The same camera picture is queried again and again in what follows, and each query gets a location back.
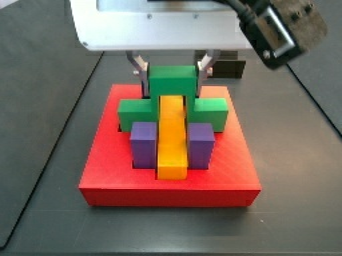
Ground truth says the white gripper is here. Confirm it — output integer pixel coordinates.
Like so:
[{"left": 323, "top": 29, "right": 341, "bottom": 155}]
[{"left": 69, "top": 0, "right": 250, "bottom": 98}]

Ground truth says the green stepped block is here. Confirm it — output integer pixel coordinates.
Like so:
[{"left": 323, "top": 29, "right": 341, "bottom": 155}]
[{"left": 118, "top": 65, "right": 228, "bottom": 132}]

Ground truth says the red base board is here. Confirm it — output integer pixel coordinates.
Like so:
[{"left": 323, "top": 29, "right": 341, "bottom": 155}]
[{"left": 79, "top": 85, "right": 262, "bottom": 207}]

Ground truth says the yellow bar block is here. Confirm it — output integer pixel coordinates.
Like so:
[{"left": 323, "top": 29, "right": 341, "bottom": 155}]
[{"left": 158, "top": 96, "right": 188, "bottom": 180}]

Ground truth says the purple U-shaped block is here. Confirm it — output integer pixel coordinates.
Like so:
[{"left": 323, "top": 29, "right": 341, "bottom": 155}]
[{"left": 130, "top": 122, "right": 215, "bottom": 170}]

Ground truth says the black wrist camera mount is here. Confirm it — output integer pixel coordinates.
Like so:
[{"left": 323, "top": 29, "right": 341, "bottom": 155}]
[{"left": 215, "top": 0, "right": 327, "bottom": 70}]

